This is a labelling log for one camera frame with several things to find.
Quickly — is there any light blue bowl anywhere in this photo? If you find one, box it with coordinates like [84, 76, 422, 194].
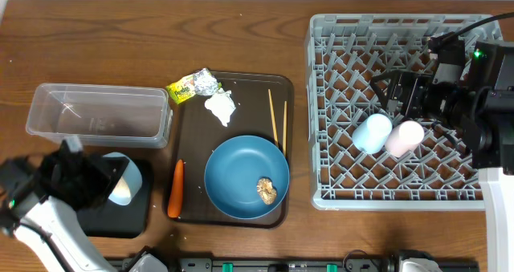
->
[103, 152, 142, 205]

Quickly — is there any pink plastic cup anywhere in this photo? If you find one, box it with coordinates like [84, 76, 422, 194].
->
[385, 120, 424, 157]

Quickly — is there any light blue plastic cup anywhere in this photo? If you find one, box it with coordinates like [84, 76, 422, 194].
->
[352, 113, 393, 154]

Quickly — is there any dark blue plate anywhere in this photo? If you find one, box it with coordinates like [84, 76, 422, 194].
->
[204, 135, 290, 220]

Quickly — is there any brown food scrap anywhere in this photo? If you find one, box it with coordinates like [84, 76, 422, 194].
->
[256, 177, 277, 205]

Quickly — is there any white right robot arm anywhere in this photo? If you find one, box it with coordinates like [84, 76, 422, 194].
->
[370, 32, 513, 271]

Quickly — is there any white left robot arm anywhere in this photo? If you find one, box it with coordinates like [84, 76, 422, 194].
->
[1, 140, 130, 271]

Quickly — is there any black waste tray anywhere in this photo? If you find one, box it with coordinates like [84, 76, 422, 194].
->
[77, 160, 153, 238]

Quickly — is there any grey dishwasher rack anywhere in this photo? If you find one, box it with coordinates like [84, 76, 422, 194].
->
[304, 13, 505, 212]

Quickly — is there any clear plastic bin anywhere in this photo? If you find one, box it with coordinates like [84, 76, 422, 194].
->
[26, 83, 173, 148]

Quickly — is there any orange carrot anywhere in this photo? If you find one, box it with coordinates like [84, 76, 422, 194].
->
[167, 160, 184, 218]

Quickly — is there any wooden chopstick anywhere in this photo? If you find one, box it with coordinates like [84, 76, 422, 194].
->
[267, 89, 279, 147]
[282, 101, 288, 156]

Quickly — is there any yellow foil snack wrapper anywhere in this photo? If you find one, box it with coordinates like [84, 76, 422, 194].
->
[165, 68, 222, 104]

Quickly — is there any brown serving tray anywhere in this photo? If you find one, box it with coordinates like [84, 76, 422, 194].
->
[173, 71, 294, 229]

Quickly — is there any crumpled white napkin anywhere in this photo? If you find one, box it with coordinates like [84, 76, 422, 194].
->
[205, 87, 236, 127]

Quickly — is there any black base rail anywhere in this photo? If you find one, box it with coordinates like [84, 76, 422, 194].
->
[107, 247, 480, 272]

